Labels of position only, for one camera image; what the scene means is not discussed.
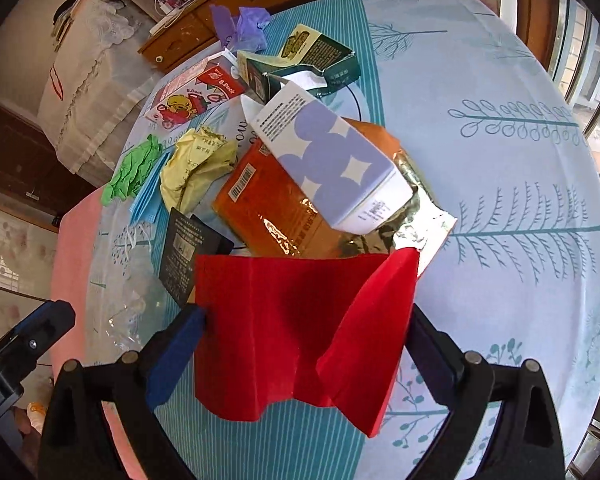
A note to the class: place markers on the leaf-print tablecloth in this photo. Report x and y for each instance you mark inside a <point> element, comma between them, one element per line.
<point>505,160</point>

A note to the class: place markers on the orange foil bag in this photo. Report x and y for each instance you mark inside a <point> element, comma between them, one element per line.
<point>270,210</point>

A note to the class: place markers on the black packet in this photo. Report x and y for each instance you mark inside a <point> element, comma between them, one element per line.
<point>185,250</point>

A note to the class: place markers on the white power strip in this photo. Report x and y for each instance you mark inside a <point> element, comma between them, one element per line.
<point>164,22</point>

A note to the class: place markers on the wooden desk with drawers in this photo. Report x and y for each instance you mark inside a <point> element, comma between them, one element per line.
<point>205,15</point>

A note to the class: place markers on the clear plastic wrap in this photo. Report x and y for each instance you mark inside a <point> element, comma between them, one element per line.
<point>130,305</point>

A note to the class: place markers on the dark wooden cabinet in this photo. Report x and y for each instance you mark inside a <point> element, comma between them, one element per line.
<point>20,160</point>

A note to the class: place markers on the purple plastic bag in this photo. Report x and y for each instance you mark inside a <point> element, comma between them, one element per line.
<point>240,27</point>

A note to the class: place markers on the crumpled yellow paper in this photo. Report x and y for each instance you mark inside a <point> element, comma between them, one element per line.
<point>195,165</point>

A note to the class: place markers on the pink drink carton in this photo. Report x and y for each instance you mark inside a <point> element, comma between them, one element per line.
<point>190,100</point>

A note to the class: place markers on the metal window grille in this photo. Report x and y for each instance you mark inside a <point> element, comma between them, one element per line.
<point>590,85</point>

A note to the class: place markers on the white carton with purple circles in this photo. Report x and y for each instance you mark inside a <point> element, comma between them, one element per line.
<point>330,160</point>

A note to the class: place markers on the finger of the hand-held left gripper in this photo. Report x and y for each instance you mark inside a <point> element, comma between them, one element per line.
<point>40,330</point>

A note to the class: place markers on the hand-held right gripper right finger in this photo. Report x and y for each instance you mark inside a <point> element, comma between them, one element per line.
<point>432,360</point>

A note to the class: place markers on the white lace cloth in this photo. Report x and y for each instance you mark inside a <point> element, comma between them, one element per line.
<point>90,60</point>

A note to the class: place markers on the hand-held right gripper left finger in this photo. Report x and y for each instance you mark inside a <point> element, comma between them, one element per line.
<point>175,360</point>

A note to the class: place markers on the red paper sheet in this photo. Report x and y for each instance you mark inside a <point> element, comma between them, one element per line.
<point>280,320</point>

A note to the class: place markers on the dark green cardboard box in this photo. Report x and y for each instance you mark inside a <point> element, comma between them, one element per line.
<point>330,60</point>

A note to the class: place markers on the blue face mask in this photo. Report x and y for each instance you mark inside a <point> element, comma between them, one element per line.
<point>147,205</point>

